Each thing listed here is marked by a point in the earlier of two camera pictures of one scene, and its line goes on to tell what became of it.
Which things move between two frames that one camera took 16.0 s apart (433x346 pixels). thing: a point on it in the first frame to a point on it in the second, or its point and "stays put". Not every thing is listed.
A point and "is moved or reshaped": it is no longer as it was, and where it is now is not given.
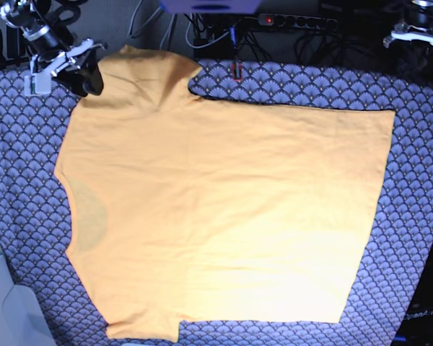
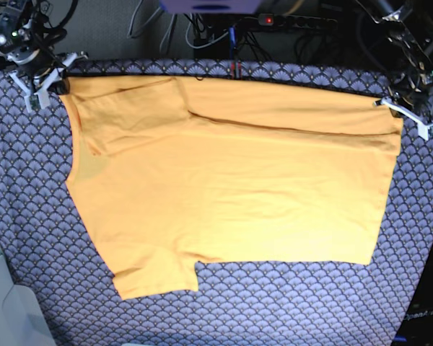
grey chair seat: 12,317 stays put
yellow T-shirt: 182,209 is moved or reshaped
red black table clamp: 233,72 stays put
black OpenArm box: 425,323 stays put
